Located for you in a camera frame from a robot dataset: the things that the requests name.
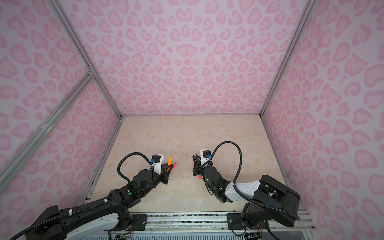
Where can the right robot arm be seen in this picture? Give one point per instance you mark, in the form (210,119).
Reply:
(267,199)

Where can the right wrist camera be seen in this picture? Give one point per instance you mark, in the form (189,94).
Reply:
(205,158)

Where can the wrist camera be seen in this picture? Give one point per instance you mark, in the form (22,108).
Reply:
(157,162)
(205,158)

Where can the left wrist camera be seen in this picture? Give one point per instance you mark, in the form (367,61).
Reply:
(157,162)

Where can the orange marker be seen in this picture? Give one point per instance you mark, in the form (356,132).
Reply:
(170,162)

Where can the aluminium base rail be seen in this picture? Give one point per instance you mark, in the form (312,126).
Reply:
(204,226)

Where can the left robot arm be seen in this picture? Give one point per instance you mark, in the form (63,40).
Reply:
(110,213)

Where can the corner aluminium post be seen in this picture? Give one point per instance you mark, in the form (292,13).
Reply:
(297,34)
(64,20)

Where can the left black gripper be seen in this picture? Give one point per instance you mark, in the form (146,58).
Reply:
(165,175)

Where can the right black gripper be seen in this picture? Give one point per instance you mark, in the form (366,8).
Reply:
(196,168)

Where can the left corner aluminium post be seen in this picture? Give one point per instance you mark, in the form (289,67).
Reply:
(64,20)

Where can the diagonal aluminium frame bar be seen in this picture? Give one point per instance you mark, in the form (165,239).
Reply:
(19,160)

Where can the right corner aluminium post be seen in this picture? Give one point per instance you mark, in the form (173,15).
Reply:
(297,34)

